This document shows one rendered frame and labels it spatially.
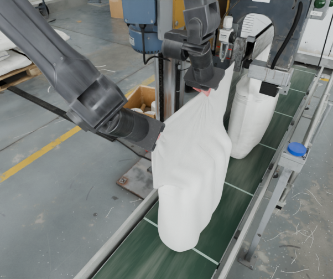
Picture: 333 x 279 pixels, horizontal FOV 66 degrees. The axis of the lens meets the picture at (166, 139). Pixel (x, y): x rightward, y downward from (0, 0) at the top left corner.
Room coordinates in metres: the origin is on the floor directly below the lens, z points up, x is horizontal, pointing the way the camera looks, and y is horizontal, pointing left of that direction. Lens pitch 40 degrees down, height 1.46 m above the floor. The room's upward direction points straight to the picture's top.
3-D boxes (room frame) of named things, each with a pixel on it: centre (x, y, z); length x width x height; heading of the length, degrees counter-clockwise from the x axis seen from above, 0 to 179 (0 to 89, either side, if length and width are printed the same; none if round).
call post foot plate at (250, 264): (0.67, -0.46, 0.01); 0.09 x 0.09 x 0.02; 56
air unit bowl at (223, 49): (0.91, -0.21, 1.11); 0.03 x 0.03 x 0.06
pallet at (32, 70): (3.16, 1.95, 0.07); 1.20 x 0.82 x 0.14; 146
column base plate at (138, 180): (1.30, 0.06, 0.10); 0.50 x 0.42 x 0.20; 146
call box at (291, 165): (0.67, -0.46, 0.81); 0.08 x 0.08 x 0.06; 56
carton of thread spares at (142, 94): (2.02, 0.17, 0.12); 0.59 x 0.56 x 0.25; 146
